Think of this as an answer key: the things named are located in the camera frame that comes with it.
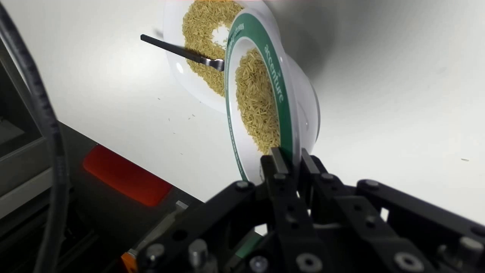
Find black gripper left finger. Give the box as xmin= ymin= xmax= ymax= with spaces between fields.
xmin=119 ymin=147 xmax=315 ymax=273

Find green rimmed white bowl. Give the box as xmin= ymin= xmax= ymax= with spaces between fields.
xmin=222 ymin=5 xmax=322 ymax=185

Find dry rice pile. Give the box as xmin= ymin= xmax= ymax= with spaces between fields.
xmin=180 ymin=0 xmax=245 ymax=99
xmin=233 ymin=47 xmax=281 ymax=156

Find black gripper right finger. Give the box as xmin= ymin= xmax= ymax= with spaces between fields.
xmin=300 ymin=147 xmax=485 ymax=273

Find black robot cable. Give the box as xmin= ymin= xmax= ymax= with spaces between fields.
xmin=0 ymin=3 xmax=72 ymax=273

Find black handled spoon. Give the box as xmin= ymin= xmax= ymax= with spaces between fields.
xmin=139 ymin=32 xmax=225 ymax=73

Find red chair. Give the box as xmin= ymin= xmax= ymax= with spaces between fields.
xmin=80 ymin=144 xmax=175 ymax=210

